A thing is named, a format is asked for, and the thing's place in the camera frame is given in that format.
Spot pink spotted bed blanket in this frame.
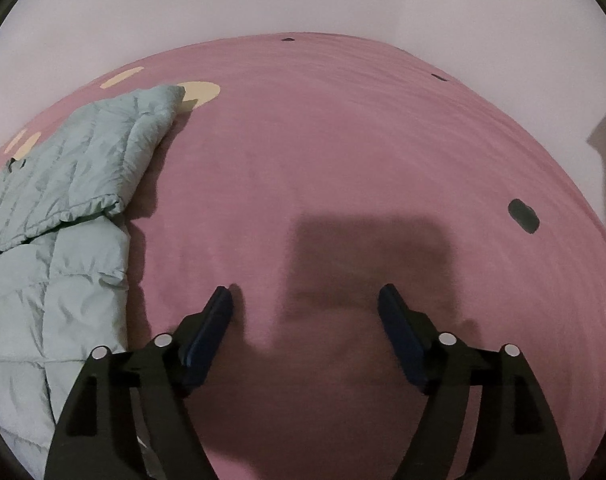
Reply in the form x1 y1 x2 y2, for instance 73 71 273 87
0 34 606 479

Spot light green puffer jacket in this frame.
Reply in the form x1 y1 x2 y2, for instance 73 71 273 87
0 86 184 479

